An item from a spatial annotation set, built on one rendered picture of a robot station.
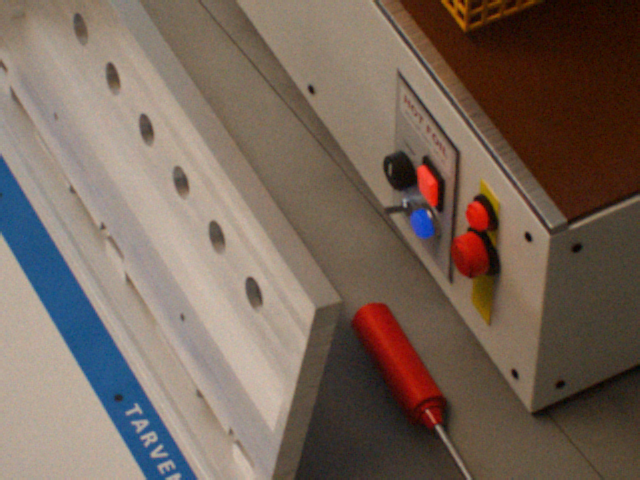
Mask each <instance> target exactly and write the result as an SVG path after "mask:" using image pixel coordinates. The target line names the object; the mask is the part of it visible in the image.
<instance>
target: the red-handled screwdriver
mask: <svg viewBox="0 0 640 480"><path fill-rule="evenodd" d="M350 326H351V329H352V330H353V332H354V334H355V335H356V337H357V339H358V340H359V342H360V344H361V345H362V347H363V349H364V350H365V352H366V354H367V355H368V357H369V358H370V360H371V362H372V363H373V365H374V367H375V368H376V370H377V372H378V373H379V375H380V377H381V378H382V380H383V382H384V383H385V385H386V386H387V387H388V389H389V390H390V392H391V394H392V395H393V397H394V399H395V400H396V402H397V404H398V405H399V407H400V409H401V410H402V412H403V413H404V415H405V417H406V418H407V420H408V422H409V423H411V424H413V425H426V426H427V427H428V428H429V429H430V430H432V431H435V432H436V434H437V436H438V437H439V439H440V441H441V442H442V444H443V445H444V447H445V449H446V450H447V452H448V454H449V455H450V457H451V459H452V460H453V462H454V463H455V465H456V467H457V468H458V470H459V473H460V475H461V477H462V478H463V480H474V478H473V476H472V475H471V473H470V471H469V470H468V468H467V467H466V465H465V463H464V462H463V460H462V458H461V455H460V454H459V452H458V450H457V449H456V447H455V445H454V444H453V442H452V441H451V439H450V437H449V436H448V434H447V432H446V431H445V429H444V428H443V425H444V423H443V419H442V413H443V411H444V408H445V406H446V404H447V400H446V398H445V396H444V394H443V393H442V391H441V390H440V388H439V386H438V385H437V383H435V381H434V379H433V378H432V376H431V375H430V373H429V371H428V370H427V368H426V366H425V365H424V363H423V362H422V360H421V358H420V357H419V355H418V354H417V352H416V350H415V349H414V347H413V346H412V344H411V342H410V341H409V339H408V338H407V336H406V334H405V333H404V331H403V329H402V328H401V326H400V325H399V323H398V321H397V320H396V318H395V317H394V315H393V313H392V312H391V310H390V309H389V307H388V306H387V304H385V303H380V302H379V303H375V302H372V303H368V304H366V305H363V306H362V307H360V308H359V309H358V310H357V311H356V313H355V314H354V317H353V319H352V320H351V324H350Z"/></svg>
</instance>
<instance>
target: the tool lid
mask: <svg viewBox="0 0 640 480"><path fill-rule="evenodd" d="M83 19H84V21H85V23H86V26H87V30H88V37H87V35H86V33H85V30H84V25H83ZM0 57H1V59H2V60H3V62H4V63H5V65H6V67H7V68H8V77H7V80H8V82H9V83H10V85H11V86H12V88H13V90H14V91H15V93H16V96H17V98H18V99H19V101H20V102H21V104H22V106H23V107H24V109H25V110H26V112H27V114H28V115H29V117H30V118H31V120H32V122H33V123H34V125H35V128H34V135H35V136H36V138H37V140H38V141H39V142H40V143H41V145H42V147H43V148H44V150H45V152H46V153H47V155H48V156H49V158H50V160H51V161H52V163H53V164H54V166H55V168H56V169H57V171H58V172H59V174H60V176H61V177H62V179H63V181H64V182H65V184H66V185H67V187H68V189H69V190H70V192H71V193H73V194H78V195H79V196H80V198H81V199H82V201H83V203H84V204H85V206H86V207H87V209H88V211H89V212H90V214H91V215H92V217H93V219H94V220H95V222H96V223H97V225H98V228H99V230H100V231H102V230H105V229H107V230H108V232H109V234H110V235H111V237H112V238H113V240H114V242H115V243H116V245H117V246H118V248H119V250H120V251H121V253H122V254H123V255H124V258H123V264H122V266H123V267H124V269H125V271H126V272H127V274H128V275H129V277H130V279H131V280H132V282H133V283H134V285H135V287H136V288H137V290H138V292H139V293H140V295H141V296H142V298H143V300H144V301H145V303H146V304H147V306H148V308H149V309H150V311H151V312H152V314H153V316H154V317H155V319H156V320H157V322H158V323H157V325H156V331H157V333H158V334H159V336H160V337H161V339H162V341H163V342H164V344H165V345H166V347H167V349H168V350H169V352H170V354H171V355H172V357H173V358H174V360H175V362H176V363H177V365H178V366H179V368H180V370H181V371H182V373H183V374H184V376H185V378H186V379H187V381H188V382H189V383H190V385H191V386H192V388H193V390H194V391H195V393H196V394H197V396H198V397H205V398H206V400H207V401H208V403H209V405H210V406H211V408H212V409H213V411H214V413H215V414H216V416H217V417H218V419H219V421H220V424H221V425H222V427H223V429H224V430H225V432H226V433H227V435H231V434H234V433H235V435H236V437H237V438H238V440H239V441H240V443H241V445H242V446H243V448H244V449H245V451H246V453H247V454H248V456H249V457H250V459H251V461H252V462H253V464H254V465H255V469H254V473H253V477H254V478H255V480H294V478H295V475H296V471H297V467H298V464H299V460H300V456H301V453H302V449H303V445H304V441H305V438H306V434H307V430H308V427H309V423H310V419H311V416H312V412H313V408H314V404H315V401H316V397H317V393H318V390H319V387H320V383H321V380H322V376H323V372H324V368H325V365H326V361H327V357H328V354H329V350H330V346H331V343H332V339H333V335H334V332H335V328H336V324H337V320H338V317H339V313H340V309H341V306H342V302H343V300H342V299H341V297H340V296H339V294H338V293H337V291H336V290H335V288H334V287H333V285H332V284H331V282H330V281H329V279H328V278H327V277H326V275H325V274H324V272H323V271H322V269H321V268H320V266H319V265H318V263H317V262H316V260H315V259H314V257H312V256H311V254H310V253H309V251H308V250H307V248H306V247H305V245H304V244H303V242H302V241H301V239H300V238H299V236H298V235H297V233H296V232H295V231H294V229H293V228H292V226H291V225H290V223H289V222H288V220H287V219H286V217H285V216H284V214H283V213H282V211H281V210H280V209H279V207H278V206H277V204H276V203H275V201H274V200H273V198H272V197H271V195H270V194H269V192H268V191H267V189H266V188H265V187H264V185H263V184H262V182H261V181H260V179H259V178H258V176H257V175H256V173H255V172H254V170H253V169H252V167H251V166H250V164H249V163H248V162H247V160H246V159H245V157H244V156H243V154H242V153H241V151H240V150H239V148H238V147H237V145H236V144H235V142H234V141H233V140H232V138H231V137H230V135H229V134H228V132H227V131H226V129H225V128H224V126H223V125H222V124H221V123H220V121H219V120H218V118H217V117H216V116H215V113H214V111H213V110H212V108H211V107H210V105H209V104H208V102H207V101H206V99H205V98H204V96H203V95H202V94H201V92H200V91H199V89H198V88H197V86H196V85H195V83H194V82H193V80H192V79H191V77H190V76H189V74H188V73H187V72H186V70H185V69H184V67H183V66H182V64H181V63H180V61H179V60H178V58H177V57H176V55H175V54H174V52H173V51H172V49H171V48H170V47H169V45H168V44H167V42H166V41H165V39H164V38H163V36H162V35H161V33H160V32H159V30H158V29H157V27H156V26H155V25H154V23H152V21H151V20H150V18H149V17H148V15H147V14H146V12H145V11H144V9H143V8H142V6H141V5H140V4H139V2H138V1H137V0H0ZM115 68H116V70H117V72H118V75H119V79H120V88H119V86H118V83H117V80H116V76H115ZM148 119H150V121H151V124H152V126H153V130H154V136H155V139H153V137H152V134H151V132H150V129H149V122H148ZM183 170H184V171H185V173H186V175H187V178H188V181H189V187H190V193H189V192H188V190H187V188H186V185H185V182H184V177H183ZM218 225H219V226H220V228H221V230H222V232H223V235H224V239H225V248H224V247H223V245H222V243H221V240H220V237H219V232H218ZM255 280H256V281H257V283H258V284H259V287H260V289H261V292H262V297H263V305H262V304H261V302H260V300H259V298H258V295H257V292H256V287H255Z"/></svg>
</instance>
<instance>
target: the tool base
mask: <svg viewBox="0 0 640 480"><path fill-rule="evenodd" d="M7 77H8V68H7V67H6V65H5V63H4V62H3V60H2V59H1V57H0V147H1V149H2V150H3V152H4V154H5V155H6V157H7V159H8V160H9V162H10V165H11V167H12V168H13V170H14V172H15V173H16V175H17V177H18V178H19V180H20V182H21V183H22V185H23V187H24V188H25V190H26V191H27V193H28V195H29V196H30V198H31V200H32V201H33V203H34V205H35V206H36V208H37V210H38V211H39V213H40V215H41V216H42V218H43V219H44V221H45V223H46V224H47V226H48V228H49V229H50V231H51V233H52V234H53V236H54V238H55V239H56V241H57V243H58V244H59V246H60V247H61V249H62V251H63V252H64V254H65V255H66V256H67V258H68V260H69V261H70V263H71V265H72V266H73V268H74V269H75V271H76V273H77V274H78V276H79V278H80V279H81V281H82V283H83V284H84V286H85V288H86V289H87V291H88V293H89V294H90V296H91V297H92V299H93V301H94V302H95V304H96V306H97V307H98V309H99V311H100V314H101V316H102V317H103V319H104V321H105V322H106V324H107V325H108V327H109V329H110V330H111V332H112V334H113V335H114V337H115V339H116V340H117V342H118V344H119V345H120V347H121V349H122V350H123V352H124V353H125V355H126V357H127V358H128V360H129V362H130V363H131V365H132V367H133V368H134V370H135V372H136V373H137V375H138V376H139V377H140V379H141V380H142V382H143V384H144V385H145V387H146V389H147V390H148V392H149V394H150V395H151V397H152V399H153V400H154V402H155V403H156V405H157V407H158V408H159V410H160V412H161V413H162V415H163V417H164V418H165V420H166V422H167V423H168V425H169V427H170V428H171V430H172V431H173V433H174V435H175V436H176V438H177V440H178V441H179V443H180V445H181V446H182V448H183V450H184V451H185V453H186V455H187V456H188V458H189V459H190V461H191V463H192V464H193V466H194V468H195V469H196V471H197V473H198V474H199V476H200V478H201V479H202V480H255V478H254V477H253V473H254V469H255V465H254V464H253V462H252V461H251V459H250V457H249V456H248V454H247V453H246V451H245V449H244V448H243V446H242V445H241V443H240V441H239V440H238V438H237V437H236V435H235V433H234V434H231V435H227V433H226V432H225V430H224V429H223V427H222V425H221V424H220V421H219V419H218V417H217V416H216V414H215V413H214V411H213V409H212V408H211V406H210V405H209V403H208V401H207V400H206V398H205V397H198V396H197V394H196V393H195V391H194V390H193V388H192V386H191V385H190V383H189V382H188V381H187V379H186V378H185V376H184V374H183V373H182V371H181V370H180V368H179V366H178V365H177V363H176V362H175V360H174V358H173V357H172V355H171V354H170V352H169V350H168V349H167V347H166V345H165V344H164V342H163V341H162V339H161V337H160V336H159V334H158V333H157V331H156V325H157V323H158V322H157V320H156V319H155V317H154V316H153V314H152V312H151V311H150V309H149V308H148V306H147V304H146V303H145V301H144V300H143V298H142V296H141V295H140V293H139V292H138V290H137V288H136V287H135V285H134V283H133V282H132V280H131V279H130V277H129V275H128V274H127V272H126V271H125V269H124V267H123V266H122V264H123V258H124V255H123V254H122V253H121V251H120V250H119V248H118V246H117V245H116V243H115V242H114V240H113V238H112V237H111V235H110V234H109V232H108V230H107V229H105V230H102V231H100V230H99V228H98V225H97V223H96V222H95V220H94V219H93V217H92V215H91V214H90V212H89V211H88V209H87V207H86V206H85V204H84V203H83V201H82V199H81V198H80V196H79V195H78V194H73V193H71V192H70V190H69V189H68V187H67V185H66V184H65V182H64V181H63V179H62V177H61V176H60V174H59V172H58V171H57V169H56V168H55V166H54V164H53V163H52V161H51V160H50V158H49V156H48V155H47V153H46V152H45V150H44V148H43V147H42V145H41V143H40V142H39V141H38V140H37V138H36V136H35V135H34V128H35V125H34V123H33V122H32V120H31V118H30V117H29V115H28V114H27V112H26V110H25V109H24V107H23V106H22V104H21V102H20V101H19V99H18V98H17V96H16V93H15V91H14V90H13V88H12V86H11V85H10V83H9V82H8V80H7Z"/></svg>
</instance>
